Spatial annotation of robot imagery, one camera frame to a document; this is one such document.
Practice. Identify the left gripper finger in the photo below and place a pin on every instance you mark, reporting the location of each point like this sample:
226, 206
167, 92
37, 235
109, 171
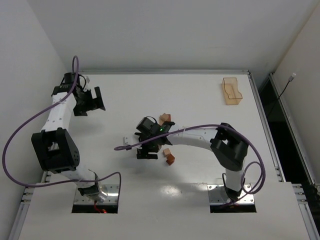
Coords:
97, 101
81, 112

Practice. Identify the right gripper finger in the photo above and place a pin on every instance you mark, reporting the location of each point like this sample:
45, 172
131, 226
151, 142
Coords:
146, 156
142, 151

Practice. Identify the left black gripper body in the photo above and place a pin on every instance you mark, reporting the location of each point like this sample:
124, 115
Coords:
87, 101

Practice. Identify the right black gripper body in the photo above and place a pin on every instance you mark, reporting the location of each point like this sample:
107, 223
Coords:
146, 151

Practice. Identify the transparent orange plastic tray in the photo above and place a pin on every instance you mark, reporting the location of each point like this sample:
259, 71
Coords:
231, 93

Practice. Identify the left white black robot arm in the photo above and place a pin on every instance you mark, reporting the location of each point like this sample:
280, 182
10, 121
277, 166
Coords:
53, 145

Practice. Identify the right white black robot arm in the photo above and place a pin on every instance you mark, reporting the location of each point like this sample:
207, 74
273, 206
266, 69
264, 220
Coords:
229, 149

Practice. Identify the small dark wood cube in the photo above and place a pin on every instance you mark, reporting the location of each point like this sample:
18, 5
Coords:
170, 159

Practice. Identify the aluminium table frame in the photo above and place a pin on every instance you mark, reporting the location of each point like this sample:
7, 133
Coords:
161, 202

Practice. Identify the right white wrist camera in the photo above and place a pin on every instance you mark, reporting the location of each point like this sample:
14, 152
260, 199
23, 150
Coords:
130, 140

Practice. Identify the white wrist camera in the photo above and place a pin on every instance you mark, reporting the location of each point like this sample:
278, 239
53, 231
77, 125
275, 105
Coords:
86, 81
130, 140

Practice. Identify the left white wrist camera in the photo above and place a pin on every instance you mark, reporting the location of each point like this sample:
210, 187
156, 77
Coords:
86, 81

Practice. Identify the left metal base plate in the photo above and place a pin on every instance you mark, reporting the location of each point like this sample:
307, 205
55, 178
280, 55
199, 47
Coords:
108, 196

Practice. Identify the metal base plate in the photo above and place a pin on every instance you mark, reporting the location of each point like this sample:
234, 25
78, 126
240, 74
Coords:
108, 196
217, 196

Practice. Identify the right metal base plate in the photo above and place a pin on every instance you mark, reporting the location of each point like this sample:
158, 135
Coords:
217, 196

